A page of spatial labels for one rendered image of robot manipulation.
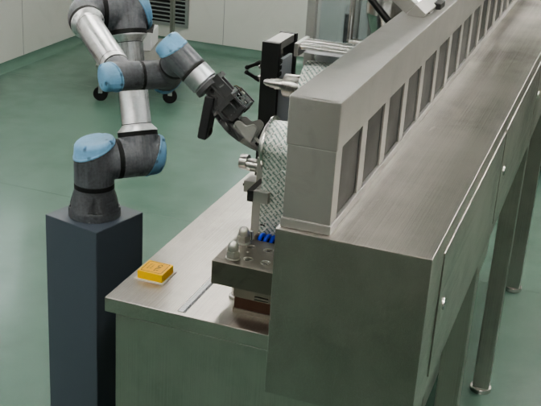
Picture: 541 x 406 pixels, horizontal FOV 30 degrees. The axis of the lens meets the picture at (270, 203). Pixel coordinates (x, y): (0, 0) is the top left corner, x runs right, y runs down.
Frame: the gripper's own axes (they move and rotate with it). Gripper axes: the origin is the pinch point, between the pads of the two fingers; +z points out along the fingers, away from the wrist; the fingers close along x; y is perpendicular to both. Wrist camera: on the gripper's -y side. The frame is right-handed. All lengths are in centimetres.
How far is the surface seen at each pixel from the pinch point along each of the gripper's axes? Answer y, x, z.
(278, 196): -0.9, -7.1, 12.9
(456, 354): -1, 6, 75
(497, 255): -15, 111, 84
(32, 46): -310, 445, -195
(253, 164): -4.4, 1.1, 2.8
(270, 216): -6.5, -7.1, 15.2
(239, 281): -13.7, -26.9, 21.2
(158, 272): -34.5, -19.2, 6.5
